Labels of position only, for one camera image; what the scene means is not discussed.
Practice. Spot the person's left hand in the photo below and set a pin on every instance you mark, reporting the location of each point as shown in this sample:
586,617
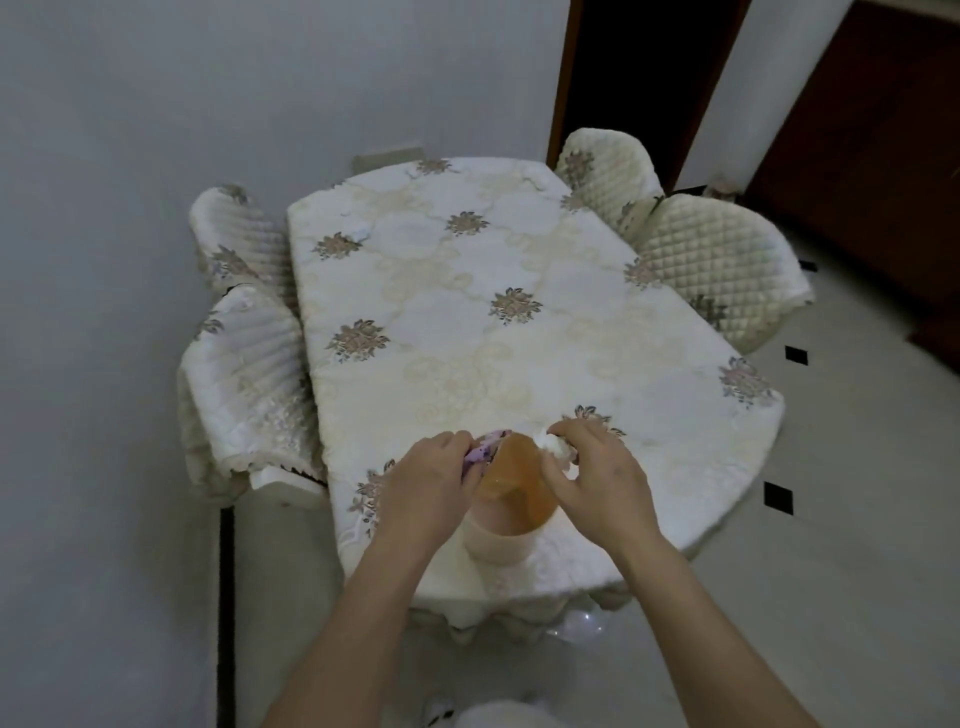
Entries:
420,495

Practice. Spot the person's right hand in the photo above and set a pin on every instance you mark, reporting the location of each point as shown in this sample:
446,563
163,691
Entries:
607,495

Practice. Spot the person's right thumb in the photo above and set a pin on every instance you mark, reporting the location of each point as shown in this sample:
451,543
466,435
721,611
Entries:
555,484

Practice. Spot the person's left fingers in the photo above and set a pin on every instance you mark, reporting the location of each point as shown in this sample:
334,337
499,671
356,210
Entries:
454,444

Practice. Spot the purple patterned cloth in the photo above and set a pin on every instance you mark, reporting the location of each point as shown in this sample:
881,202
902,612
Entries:
484,448

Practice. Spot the white bottle cap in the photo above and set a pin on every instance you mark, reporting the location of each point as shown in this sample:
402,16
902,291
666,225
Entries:
559,448

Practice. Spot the orange translucent bottle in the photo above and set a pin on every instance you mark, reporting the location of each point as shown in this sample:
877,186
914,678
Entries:
517,480

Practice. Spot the person's left forearm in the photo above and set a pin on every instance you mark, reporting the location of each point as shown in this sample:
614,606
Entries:
360,637

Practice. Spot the person's right forearm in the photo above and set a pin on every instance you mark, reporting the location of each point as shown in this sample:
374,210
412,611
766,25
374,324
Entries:
697,637

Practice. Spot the beige round cup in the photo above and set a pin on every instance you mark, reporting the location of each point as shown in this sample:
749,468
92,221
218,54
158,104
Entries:
495,544

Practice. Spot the white floral tablecloth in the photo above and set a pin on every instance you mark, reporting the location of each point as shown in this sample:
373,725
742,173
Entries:
480,315

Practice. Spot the white ribbed cover chair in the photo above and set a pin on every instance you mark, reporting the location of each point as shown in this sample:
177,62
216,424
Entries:
236,240
247,382

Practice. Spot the cream quilted chair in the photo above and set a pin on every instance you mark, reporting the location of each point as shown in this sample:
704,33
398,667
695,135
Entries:
720,262
611,176

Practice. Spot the dark brown wooden door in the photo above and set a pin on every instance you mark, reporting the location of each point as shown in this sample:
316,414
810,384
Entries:
870,150

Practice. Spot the brown wooden door frame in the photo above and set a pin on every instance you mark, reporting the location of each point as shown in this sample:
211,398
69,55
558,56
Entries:
562,82

